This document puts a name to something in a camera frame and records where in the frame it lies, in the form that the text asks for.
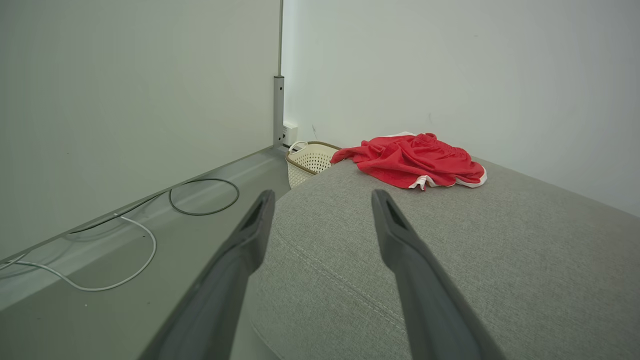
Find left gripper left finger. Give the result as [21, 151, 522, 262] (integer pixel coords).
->
[139, 189, 277, 360]

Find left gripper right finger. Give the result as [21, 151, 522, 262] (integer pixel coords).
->
[370, 188, 507, 360]

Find red shorts white trim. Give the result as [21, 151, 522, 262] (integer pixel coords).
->
[330, 132, 488, 192]

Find grey fabric sofa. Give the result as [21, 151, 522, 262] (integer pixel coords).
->
[247, 157, 640, 360]

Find cream perforated laundry basket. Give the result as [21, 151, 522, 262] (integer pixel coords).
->
[285, 141, 343, 190]

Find white floor cable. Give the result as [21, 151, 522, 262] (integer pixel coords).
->
[0, 214, 157, 292]

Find black floor cable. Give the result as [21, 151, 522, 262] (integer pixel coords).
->
[67, 178, 241, 235]

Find grey metal post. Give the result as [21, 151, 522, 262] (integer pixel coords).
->
[273, 0, 285, 149]

